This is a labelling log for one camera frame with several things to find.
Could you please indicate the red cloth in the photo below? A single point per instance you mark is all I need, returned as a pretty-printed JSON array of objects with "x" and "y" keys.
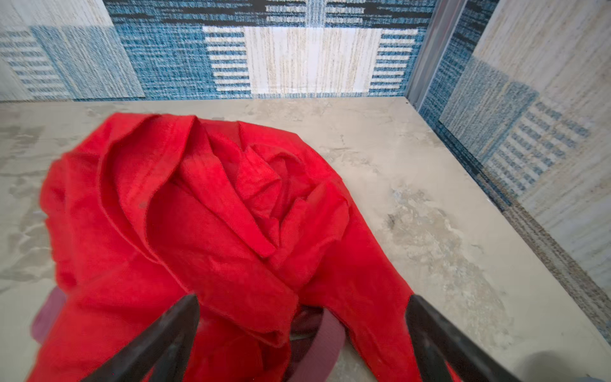
[{"x": 250, "y": 219}]

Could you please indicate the maroon cloth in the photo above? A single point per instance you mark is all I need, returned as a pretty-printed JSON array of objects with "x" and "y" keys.
[{"x": 315, "y": 349}]

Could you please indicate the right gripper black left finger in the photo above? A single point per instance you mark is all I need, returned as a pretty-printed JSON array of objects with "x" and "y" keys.
[{"x": 161, "y": 352}]

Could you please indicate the aluminium corner post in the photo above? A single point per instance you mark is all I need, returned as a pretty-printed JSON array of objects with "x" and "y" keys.
[{"x": 439, "y": 32}]

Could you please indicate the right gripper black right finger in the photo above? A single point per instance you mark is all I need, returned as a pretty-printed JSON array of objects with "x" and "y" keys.
[{"x": 443, "y": 352}]

